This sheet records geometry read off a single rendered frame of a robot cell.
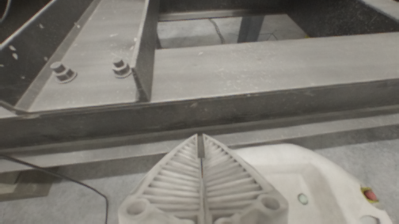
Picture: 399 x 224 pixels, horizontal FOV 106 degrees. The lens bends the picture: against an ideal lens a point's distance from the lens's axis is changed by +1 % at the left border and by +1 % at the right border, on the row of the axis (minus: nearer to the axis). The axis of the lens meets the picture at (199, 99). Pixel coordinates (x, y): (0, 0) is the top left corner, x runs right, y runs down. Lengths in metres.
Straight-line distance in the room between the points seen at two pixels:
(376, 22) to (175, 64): 0.62
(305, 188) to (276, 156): 0.14
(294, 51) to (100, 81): 0.38
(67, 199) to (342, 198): 1.08
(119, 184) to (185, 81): 0.76
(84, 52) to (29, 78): 0.10
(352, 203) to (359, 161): 0.61
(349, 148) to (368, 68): 0.85
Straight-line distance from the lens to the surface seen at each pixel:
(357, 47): 0.49
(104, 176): 1.00
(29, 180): 1.05
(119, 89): 0.28
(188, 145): 0.16
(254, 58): 0.33
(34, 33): 0.40
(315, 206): 0.65
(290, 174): 0.64
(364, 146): 1.30
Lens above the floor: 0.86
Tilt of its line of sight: 53 degrees down
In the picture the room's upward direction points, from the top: 1 degrees counter-clockwise
